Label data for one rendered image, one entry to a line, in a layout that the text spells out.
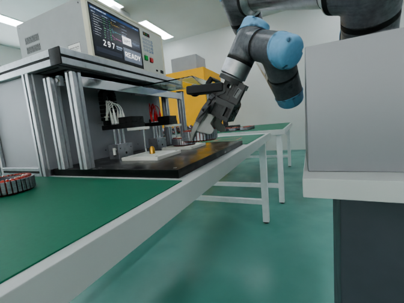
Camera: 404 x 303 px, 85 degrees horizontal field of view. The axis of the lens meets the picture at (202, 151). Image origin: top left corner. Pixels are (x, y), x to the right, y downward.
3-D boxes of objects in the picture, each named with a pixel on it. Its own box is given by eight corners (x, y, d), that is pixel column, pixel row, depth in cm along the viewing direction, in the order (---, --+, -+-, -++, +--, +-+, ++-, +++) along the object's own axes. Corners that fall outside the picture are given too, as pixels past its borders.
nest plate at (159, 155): (181, 153, 83) (180, 149, 83) (157, 160, 70) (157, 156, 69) (148, 154, 89) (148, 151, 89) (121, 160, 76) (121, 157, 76)
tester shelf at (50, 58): (182, 88, 121) (181, 80, 121) (61, 63, 60) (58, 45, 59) (121, 98, 140) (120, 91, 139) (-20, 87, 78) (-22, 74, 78)
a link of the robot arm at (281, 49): (311, 67, 54) (277, 58, 61) (303, 24, 46) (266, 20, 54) (288, 89, 53) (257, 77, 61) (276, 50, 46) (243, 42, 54)
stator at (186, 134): (222, 137, 72) (221, 126, 72) (210, 141, 62) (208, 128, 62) (192, 140, 77) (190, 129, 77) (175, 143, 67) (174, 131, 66)
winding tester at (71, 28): (166, 78, 112) (161, 35, 109) (93, 59, 73) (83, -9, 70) (109, 89, 128) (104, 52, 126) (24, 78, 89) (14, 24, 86)
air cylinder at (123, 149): (133, 156, 88) (131, 142, 87) (119, 159, 81) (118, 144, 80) (124, 156, 90) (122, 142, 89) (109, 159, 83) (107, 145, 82)
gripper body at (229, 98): (225, 124, 62) (244, 83, 58) (199, 111, 64) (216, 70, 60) (232, 123, 69) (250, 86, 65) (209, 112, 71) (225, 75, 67)
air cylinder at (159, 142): (167, 147, 110) (166, 136, 109) (158, 149, 103) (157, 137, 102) (159, 147, 112) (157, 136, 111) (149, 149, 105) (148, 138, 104)
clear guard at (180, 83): (225, 94, 108) (224, 81, 107) (206, 88, 87) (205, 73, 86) (168, 101, 122) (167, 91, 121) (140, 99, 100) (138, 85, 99)
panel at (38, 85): (164, 144, 130) (158, 92, 127) (50, 169, 71) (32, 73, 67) (163, 144, 131) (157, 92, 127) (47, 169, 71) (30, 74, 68)
